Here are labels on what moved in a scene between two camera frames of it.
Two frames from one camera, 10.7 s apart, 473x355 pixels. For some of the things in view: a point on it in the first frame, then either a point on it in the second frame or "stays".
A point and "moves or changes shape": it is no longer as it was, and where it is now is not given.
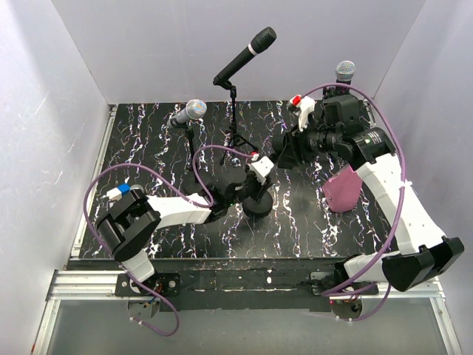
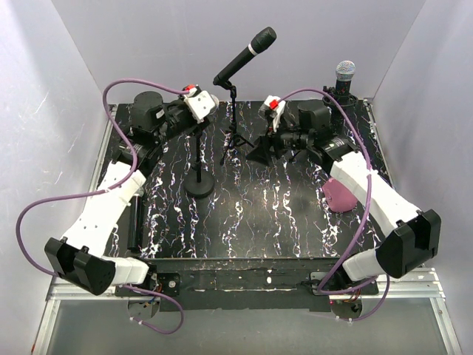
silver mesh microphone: (196, 109) moves or changes shape
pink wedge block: (343, 190) stays
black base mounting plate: (243, 285) stays
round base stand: (189, 182) to (199, 182)
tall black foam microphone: (261, 41) stays
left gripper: (259, 188) to (182, 103)
